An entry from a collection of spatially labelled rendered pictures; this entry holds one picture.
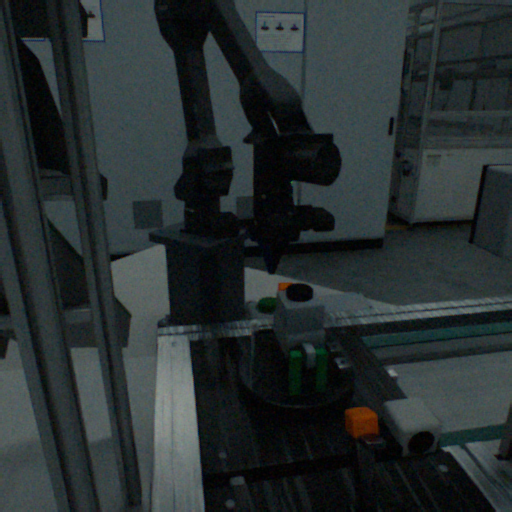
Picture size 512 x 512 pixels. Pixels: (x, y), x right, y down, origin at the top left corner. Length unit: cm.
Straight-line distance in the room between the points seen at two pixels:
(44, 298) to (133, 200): 325
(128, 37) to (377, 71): 182
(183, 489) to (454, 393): 39
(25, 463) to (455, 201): 460
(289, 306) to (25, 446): 41
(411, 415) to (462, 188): 447
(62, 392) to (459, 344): 61
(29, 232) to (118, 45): 320
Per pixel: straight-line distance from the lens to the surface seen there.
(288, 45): 349
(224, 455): 46
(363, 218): 384
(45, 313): 23
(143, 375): 77
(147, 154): 340
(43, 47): 348
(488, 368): 75
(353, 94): 364
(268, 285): 106
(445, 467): 48
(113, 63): 340
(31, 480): 65
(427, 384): 67
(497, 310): 83
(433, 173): 469
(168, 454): 48
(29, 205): 22
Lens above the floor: 130
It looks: 22 degrees down
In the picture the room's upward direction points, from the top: straight up
